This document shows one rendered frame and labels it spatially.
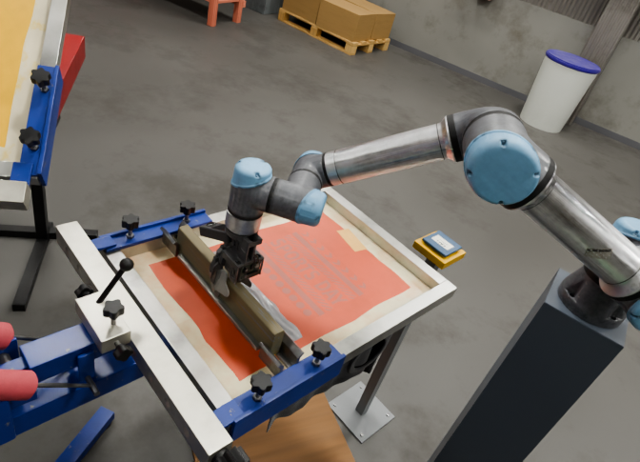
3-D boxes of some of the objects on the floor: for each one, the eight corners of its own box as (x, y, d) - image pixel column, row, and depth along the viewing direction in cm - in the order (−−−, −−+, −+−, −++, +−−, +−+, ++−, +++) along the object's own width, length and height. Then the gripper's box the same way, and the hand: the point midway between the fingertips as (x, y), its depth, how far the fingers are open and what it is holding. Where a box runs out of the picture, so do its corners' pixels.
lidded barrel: (570, 128, 621) (605, 66, 576) (559, 140, 575) (597, 73, 530) (522, 107, 643) (553, 46, 598) (509, 117, 597) (541, 51, 552)
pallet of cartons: (390, 49, 719) (402, 13, 691) (355, 58, 643) (367, 18, 615) (312, 15, 768) (320, -20, 740) (270, 20, 692) (277, -18, 664)
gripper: (232, 248, 101) (219, 319, 113) (277, 232, 108) (261, 301, 120) (210, 223, 105) (199, 295, 117) (254, 210, 113) (241, 279, 125)
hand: (225, 287), depth 120 cm, fingers open, 4 cm apart
